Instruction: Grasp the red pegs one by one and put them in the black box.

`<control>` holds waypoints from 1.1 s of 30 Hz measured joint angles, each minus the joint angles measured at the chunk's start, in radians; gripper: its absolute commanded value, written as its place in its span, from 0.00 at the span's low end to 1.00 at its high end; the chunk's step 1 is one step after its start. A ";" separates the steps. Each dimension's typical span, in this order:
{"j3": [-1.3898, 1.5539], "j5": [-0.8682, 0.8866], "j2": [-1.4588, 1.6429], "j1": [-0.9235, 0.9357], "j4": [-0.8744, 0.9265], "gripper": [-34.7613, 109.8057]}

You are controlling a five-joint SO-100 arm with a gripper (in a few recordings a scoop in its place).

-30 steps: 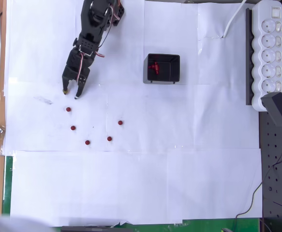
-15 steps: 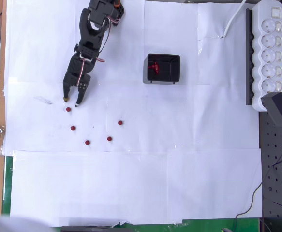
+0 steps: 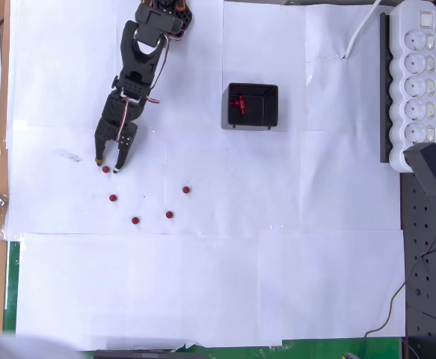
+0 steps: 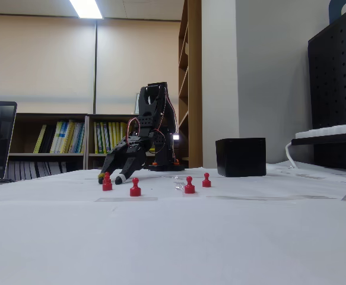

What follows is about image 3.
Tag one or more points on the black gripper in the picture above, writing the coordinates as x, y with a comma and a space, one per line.
109, 134

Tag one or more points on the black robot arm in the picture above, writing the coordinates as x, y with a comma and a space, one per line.
154, 22

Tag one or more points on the black open box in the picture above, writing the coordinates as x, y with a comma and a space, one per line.
257, 112

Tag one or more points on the white paper table cover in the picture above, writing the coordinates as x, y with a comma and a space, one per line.
202, 280

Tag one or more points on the green cutting mat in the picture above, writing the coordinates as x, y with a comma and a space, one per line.
12, 291

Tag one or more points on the flat black device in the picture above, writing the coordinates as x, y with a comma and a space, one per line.
135, 354

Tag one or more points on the grey blurred object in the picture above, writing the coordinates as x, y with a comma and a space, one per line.
15, 348

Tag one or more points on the white power strip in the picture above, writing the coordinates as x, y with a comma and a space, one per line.
414, 97

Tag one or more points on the black power adapter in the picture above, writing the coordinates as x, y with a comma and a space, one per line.
427, 168

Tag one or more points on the black pegboard panel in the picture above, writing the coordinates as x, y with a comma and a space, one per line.
434, 284

